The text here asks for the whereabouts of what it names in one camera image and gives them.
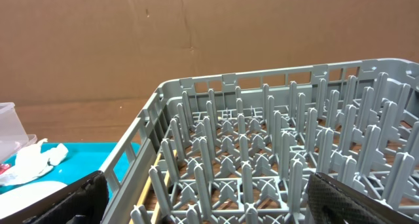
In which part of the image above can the grey dishwasher rack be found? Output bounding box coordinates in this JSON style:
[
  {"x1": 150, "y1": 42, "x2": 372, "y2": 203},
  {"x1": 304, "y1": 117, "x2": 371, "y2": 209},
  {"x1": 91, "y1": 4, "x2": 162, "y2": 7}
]
[{"x1": 101, "y1": 58, "x2": 418, "y2": 223}]

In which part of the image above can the clear plastic bin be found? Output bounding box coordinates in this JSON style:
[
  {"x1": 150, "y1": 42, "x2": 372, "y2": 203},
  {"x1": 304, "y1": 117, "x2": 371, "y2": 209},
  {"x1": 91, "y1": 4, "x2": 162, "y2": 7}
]
[{"x1": 0, "y1": 102, "x2": 37, "y2": 163}]

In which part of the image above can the red snack wrapper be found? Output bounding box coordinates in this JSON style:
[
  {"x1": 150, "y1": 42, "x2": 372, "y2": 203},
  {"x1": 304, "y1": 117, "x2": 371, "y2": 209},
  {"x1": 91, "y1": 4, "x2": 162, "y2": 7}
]
[{"x1": 0, "y1": 164, "x2": 11, "y2": 174}]

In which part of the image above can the large white plate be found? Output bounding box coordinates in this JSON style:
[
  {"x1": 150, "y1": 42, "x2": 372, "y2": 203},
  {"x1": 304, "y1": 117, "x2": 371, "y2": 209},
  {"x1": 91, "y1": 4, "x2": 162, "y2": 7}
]
[{"x1": 1, "y1": 181, "x2": 67, "y2": 219}]

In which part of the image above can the crumpled white napkin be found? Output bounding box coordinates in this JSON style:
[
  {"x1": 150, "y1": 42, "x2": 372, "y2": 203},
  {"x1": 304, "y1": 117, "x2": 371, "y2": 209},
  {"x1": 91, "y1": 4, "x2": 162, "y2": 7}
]
[{"x1": 1, "y1": 138, "x2": 69, "y2": 186}]

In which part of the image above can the wooden chopstick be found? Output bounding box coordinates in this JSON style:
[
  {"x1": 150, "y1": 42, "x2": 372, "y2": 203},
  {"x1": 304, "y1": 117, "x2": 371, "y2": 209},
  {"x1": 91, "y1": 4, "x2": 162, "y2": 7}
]
[
  {"x1": 136, "y1": 153, "x2": 161, "y2": 206},
  {"x1": 149, "y1": 150, "x2": 177, "y2": 223}
]

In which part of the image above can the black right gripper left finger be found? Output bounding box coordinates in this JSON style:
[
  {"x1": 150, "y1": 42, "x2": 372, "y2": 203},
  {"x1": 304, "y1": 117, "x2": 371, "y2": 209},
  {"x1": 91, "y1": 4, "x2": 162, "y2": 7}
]
[{"x1": 1, "y1": 170, "x2": 109, "y2": 224}]

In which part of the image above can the teal plastic tray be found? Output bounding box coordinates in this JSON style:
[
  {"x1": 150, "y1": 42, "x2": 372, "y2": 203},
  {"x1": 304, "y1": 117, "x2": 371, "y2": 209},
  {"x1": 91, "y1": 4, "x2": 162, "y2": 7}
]
[{"x1": 1, "y1": 142, "x2": 129, "y2": 194}]

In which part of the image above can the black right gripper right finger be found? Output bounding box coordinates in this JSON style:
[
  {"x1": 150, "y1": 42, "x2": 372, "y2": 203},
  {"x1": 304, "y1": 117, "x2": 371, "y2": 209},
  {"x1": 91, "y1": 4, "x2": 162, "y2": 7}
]
[{"x1": 306, "y1": 172, "x2": 418, "y2": 224}]

